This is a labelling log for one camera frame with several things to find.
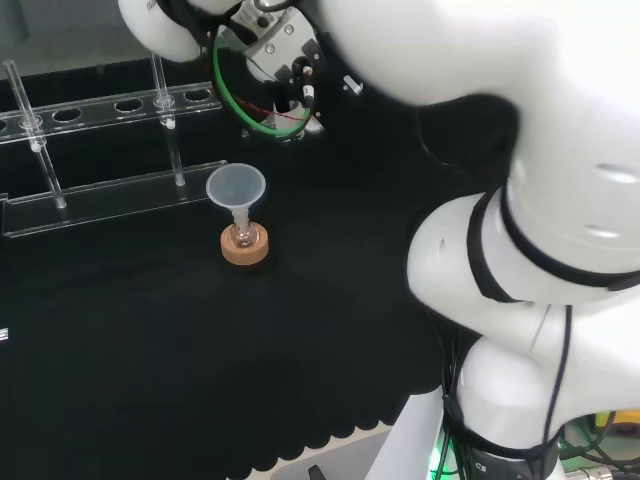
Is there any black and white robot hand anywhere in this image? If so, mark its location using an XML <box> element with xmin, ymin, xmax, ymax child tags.
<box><xmin>269</xmin><ymin>33</ymin><xmax>367</xmax><ymax>142</ymax></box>

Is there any translucent plastic funnel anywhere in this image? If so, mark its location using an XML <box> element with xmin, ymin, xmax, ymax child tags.
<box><xmin>205</xmin><ymin>161</ymin><xmax>268</xmax><ymax>227</ymax></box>

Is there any cork ring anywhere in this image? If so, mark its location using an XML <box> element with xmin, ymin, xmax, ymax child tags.
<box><xmin>219</xmin><ymin>223</ymin><xmax>272</xmax><ymax>268</ymax></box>

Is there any small round-bottom glass flask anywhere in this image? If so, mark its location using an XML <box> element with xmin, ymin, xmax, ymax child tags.
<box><xmin>230</xmin><ymin>218</ymin><xmax>259</xmax><ymax>250</ymax></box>

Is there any yellow stop button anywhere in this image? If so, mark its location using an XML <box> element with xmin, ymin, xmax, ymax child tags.
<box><xmin>592</xmin><ymin>409</ymin><xmax>640</xmax><ymax>428</ymax></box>

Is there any black floor cable bundle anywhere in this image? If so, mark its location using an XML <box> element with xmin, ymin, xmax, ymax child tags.
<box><xmin>558</xmin><ymin>422</ymin><xmax>640</xmax><ymax>480</ymax></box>

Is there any green cable loop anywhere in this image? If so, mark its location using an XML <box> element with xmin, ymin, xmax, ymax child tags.
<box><xmin>211</xmin><ymin>23</ymin><xmax>315</xmax><ymax>142</ymax></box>

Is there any clear acrylic funnel stand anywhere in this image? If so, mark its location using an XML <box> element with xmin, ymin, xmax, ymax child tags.
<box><xmin>0</xmin><ymin>58</ymin><xmax>229</xmax><ymax>239</ymax></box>

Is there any black bench cloth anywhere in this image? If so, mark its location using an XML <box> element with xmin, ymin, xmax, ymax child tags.
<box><xmin>0</xmin><ymin>53</ymin><xmax>522</xmax><ymax>474</ymax></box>

